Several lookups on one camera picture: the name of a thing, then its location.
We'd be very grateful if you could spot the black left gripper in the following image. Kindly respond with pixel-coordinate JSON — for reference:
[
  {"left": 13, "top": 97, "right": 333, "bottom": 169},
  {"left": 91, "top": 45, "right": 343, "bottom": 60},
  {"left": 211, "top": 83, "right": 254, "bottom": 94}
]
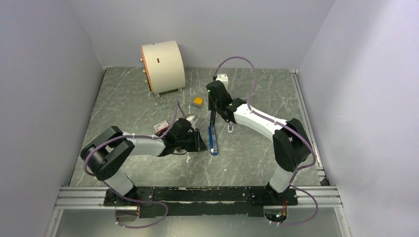
[{"left": 176, "top": 128, "right": 208, "bottom": 152}]

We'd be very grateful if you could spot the blue black stapler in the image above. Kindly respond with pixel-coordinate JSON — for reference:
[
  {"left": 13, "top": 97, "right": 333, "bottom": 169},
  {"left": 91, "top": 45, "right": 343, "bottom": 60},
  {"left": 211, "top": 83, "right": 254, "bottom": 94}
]
[{"left": 208, "top": 111, "right": 219, "bottom": 156}]

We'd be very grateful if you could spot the light blue small box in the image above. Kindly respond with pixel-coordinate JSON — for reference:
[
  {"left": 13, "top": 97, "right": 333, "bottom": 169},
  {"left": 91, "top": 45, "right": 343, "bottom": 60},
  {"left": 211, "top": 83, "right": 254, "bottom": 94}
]
[{"left": 227, "top": 121, "right": 234, "bottom": 133}]

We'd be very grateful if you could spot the red white staple box sleeve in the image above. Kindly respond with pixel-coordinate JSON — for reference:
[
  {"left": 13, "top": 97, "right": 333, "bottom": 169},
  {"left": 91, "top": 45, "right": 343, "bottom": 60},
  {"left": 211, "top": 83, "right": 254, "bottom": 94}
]
[{"left": 153, "top": 120, "right": 170, "bottom": 133}]

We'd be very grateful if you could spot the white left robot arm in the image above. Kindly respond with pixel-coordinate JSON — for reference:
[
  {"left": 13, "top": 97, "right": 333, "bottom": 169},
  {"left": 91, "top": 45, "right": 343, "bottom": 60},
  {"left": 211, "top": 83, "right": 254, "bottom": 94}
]
[{"left": 80, "top": 118, "right": 207, "bottom": 205}]

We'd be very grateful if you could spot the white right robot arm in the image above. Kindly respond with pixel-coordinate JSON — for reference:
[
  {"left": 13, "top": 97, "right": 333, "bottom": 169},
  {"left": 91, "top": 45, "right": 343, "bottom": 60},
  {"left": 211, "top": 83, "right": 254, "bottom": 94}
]
[{"left": 206, "top": 80, "right": 312, "bottom": 204}]

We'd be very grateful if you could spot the yellow grey small box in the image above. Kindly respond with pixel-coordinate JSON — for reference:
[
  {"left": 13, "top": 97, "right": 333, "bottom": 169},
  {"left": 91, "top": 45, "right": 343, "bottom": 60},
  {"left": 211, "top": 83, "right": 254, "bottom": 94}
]
[{"left": 192, "top": 97, "right": 204, "bottom": 108}]

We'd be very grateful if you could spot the beige cylindrical drum device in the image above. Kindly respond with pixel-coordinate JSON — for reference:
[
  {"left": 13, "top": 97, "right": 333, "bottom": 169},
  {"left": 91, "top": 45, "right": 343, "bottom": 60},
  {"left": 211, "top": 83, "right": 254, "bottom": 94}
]
[{"left": 140, "top": 40, "right": 186, "bottom": 98}]

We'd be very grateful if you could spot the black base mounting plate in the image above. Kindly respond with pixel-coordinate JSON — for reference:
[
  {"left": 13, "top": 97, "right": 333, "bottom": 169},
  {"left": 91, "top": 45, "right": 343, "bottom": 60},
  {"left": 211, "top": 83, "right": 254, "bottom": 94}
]
[{"left": 103, "top": 186, "right": 298, "bottom": 218}]

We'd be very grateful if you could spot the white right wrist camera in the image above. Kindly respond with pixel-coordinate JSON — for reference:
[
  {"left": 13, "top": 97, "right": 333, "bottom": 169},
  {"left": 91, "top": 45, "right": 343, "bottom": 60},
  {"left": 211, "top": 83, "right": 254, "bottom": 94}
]
[{"left": 215, "top": 74, "right": 229, "bottom": 89}]

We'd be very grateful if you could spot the aluminium right side rail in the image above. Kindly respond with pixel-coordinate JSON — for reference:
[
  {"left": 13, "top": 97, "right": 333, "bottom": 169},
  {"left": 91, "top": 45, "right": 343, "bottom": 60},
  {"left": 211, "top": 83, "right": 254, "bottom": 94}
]
[{"left": 290, "top": 69, "right": 331, "bottom": 186}]

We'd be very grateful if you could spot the aluminium rail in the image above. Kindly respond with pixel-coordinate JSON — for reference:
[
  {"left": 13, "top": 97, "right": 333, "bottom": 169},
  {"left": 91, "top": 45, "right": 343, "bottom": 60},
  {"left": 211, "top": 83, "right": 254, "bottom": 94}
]
[
  {"left": 54, "top": 186, "right": 343, "bottom": 210},
  {"left": 290, "top": 69, "right": 331, "bottom": 186}
]

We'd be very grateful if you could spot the aluminium front rail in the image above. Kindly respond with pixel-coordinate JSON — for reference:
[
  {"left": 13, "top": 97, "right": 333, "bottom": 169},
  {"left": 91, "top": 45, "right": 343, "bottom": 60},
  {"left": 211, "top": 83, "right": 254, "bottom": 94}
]
[{"left": 54, "top": 186, "right": 343, "bottom": 210}]

